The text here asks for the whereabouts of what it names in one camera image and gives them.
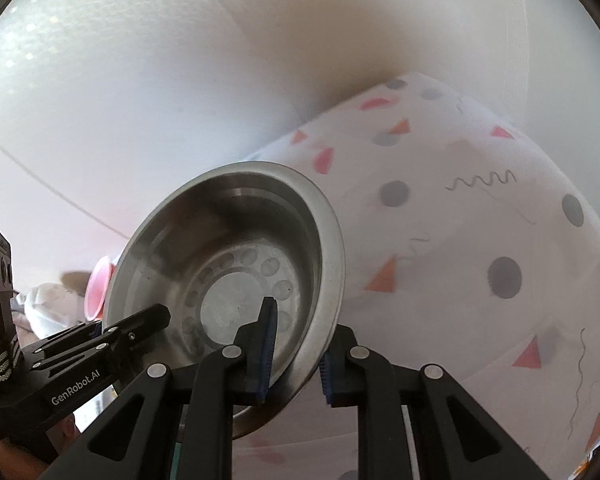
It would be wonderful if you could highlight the stainless steel bowl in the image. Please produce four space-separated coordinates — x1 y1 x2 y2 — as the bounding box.
104 162 346 438

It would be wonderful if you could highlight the pink plastic bowl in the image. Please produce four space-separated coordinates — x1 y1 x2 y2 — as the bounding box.
83 256 114 321

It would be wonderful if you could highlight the left hand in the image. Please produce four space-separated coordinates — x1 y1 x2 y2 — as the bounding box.
0 414 81 479

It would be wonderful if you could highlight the white ceramic electric kettle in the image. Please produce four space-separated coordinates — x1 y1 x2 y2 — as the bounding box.
10 283 85 339

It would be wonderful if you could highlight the white patterned tablecloth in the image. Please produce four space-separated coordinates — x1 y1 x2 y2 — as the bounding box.
254 73 600 479

